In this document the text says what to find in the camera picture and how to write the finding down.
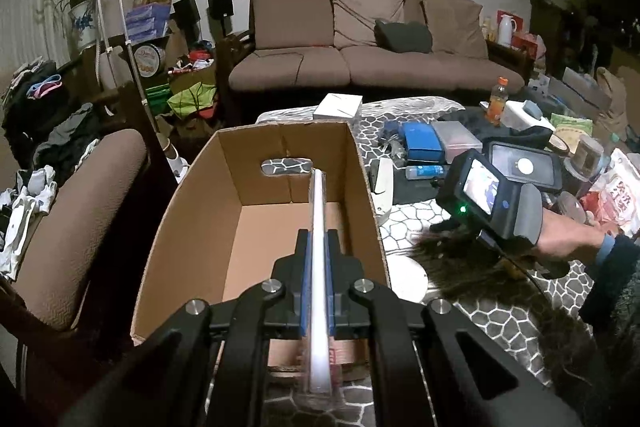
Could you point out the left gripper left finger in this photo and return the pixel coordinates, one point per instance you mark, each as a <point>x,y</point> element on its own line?
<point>290,313</point>

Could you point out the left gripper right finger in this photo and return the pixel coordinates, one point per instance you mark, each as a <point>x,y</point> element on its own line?
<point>346,317</point>

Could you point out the right hand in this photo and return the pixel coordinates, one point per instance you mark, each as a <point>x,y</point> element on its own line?
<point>564,239</point>

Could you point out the clear plastic storage box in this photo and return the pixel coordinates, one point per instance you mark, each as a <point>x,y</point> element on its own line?
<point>454,137</point>

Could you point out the blue tube bottle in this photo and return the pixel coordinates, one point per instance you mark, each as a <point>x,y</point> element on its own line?
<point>424,172</point>

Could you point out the black lidded tray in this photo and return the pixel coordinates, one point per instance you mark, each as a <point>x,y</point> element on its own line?
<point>523,165</point>

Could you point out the blue flat case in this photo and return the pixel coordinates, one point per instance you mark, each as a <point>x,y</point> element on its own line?
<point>422,143</point>

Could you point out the white round device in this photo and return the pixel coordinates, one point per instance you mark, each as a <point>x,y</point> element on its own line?
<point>408,279</point>

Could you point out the orange drink bottle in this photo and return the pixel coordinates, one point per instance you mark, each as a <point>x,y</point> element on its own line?
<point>497,101</point>

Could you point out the white tissue box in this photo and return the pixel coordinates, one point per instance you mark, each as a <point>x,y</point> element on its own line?
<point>524,115</point>

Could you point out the white stapler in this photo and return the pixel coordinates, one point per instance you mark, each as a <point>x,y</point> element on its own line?
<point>382,186</point>

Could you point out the green snack bag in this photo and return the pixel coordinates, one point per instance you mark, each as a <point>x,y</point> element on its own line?
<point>571,123</point>

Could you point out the clear jar with lid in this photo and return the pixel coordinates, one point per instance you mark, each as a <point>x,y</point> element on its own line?
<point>586,161</point>

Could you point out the brown cardboard box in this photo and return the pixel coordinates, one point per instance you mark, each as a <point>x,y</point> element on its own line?
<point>228,221</point>

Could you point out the patterned grey table cloth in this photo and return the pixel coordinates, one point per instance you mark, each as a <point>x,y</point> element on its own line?
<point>535,321</point>

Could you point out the red white snack bag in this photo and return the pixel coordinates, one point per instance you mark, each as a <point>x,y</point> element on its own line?
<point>614,197</point>

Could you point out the white small box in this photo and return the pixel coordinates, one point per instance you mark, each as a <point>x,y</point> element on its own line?
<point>338,106</point>

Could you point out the dark cushion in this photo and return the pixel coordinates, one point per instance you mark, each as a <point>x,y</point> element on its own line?
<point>403,37</point>

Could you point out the white thermos jug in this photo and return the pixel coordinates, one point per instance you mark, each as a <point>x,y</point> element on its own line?
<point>506,29</point>

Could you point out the brown sofa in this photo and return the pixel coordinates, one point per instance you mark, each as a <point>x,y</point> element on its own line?
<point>330,44</point>

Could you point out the brown armchair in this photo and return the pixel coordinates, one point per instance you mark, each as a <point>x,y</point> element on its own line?
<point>53,275</point>

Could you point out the round tin can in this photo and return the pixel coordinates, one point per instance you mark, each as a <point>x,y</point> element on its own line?
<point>150,60</point>

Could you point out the potted plant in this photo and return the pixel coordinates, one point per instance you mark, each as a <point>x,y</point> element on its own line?
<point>76,19</point>

